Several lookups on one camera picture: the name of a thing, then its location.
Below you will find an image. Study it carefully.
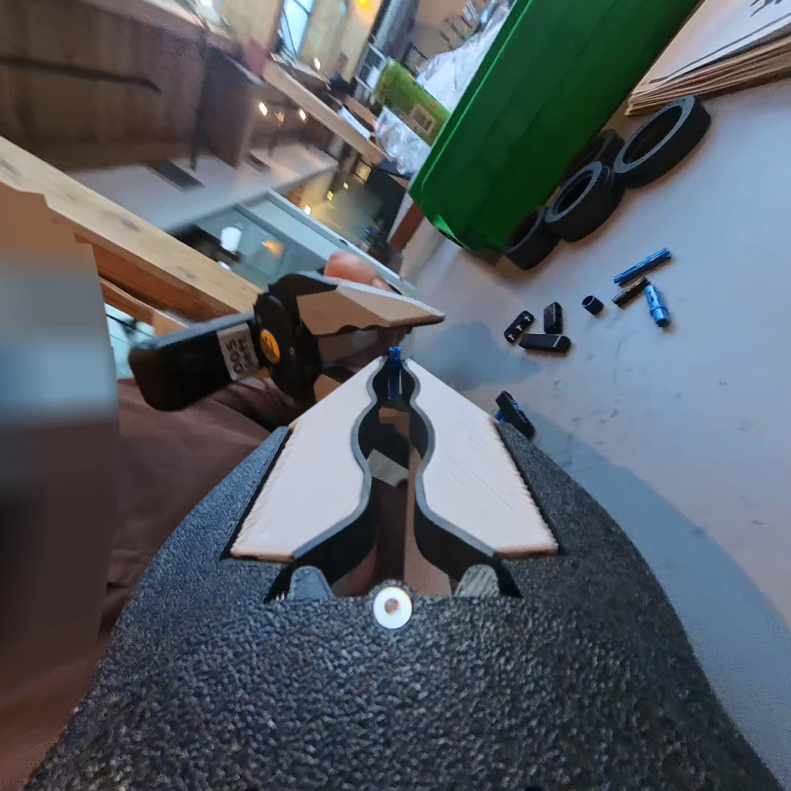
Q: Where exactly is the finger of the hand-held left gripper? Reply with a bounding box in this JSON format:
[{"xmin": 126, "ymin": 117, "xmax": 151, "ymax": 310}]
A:
[
  {"xmin": 312, "ymin": 326, "xmax": 414, "ymax": 403},
  {"xmin": 302, "ymin": 284, "xmax": 446, "ymax": 339}
]

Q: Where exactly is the open instruction booklet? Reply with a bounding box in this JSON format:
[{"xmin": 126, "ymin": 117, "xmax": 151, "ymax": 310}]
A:
[{"xmin": 624, "ymin": 0, "xmax": 791, "ymax": 117}]

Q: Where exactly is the wooden table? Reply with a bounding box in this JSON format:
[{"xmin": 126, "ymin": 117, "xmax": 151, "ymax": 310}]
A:
[{"xmin": 0, "ymin": 135, "xmax": 263, "ymax": 335}]

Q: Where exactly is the green plastic bin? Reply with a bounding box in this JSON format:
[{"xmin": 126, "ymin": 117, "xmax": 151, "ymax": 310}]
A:
[{"xmin": 408, "ymin": 0, "xmax": 702, "ymax": 251}]

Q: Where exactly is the person's brown sweater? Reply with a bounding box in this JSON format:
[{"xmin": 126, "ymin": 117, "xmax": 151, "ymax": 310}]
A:
[{"xmin": 0, "ymin": 377, "xmax": 304, "ymax": 791}]

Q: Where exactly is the green cardboard box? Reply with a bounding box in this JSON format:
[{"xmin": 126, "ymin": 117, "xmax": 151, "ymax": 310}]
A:
[{"xmin": 372, "ymin": 57, "xmax": 451, "ymax": 148}]

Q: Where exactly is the black rubber toy tire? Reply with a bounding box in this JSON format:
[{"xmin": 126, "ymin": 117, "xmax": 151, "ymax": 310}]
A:
[
  {"xmin": 561, "ymin": 129, "xmax": 625, "ymax": 180},
  {"xmin": 613, "ymin": 94, "xmax": 711, "ymax": 189}
]

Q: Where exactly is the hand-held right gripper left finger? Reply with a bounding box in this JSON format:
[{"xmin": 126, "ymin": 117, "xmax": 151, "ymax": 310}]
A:
[{"xmin": 230, "ymin": 357, "xmax": 389, "ymax": 585}]

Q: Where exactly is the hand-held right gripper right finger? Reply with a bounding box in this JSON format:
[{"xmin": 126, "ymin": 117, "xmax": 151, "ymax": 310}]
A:
[{"xmin": 400, "ymin": 360, "xmax": 559, "ymax": 585}]

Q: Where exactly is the person's left hand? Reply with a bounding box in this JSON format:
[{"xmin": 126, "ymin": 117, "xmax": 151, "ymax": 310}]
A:
[{"xmin": 324, "ymin": 250, "xmax": 396, "ymax": 293}]

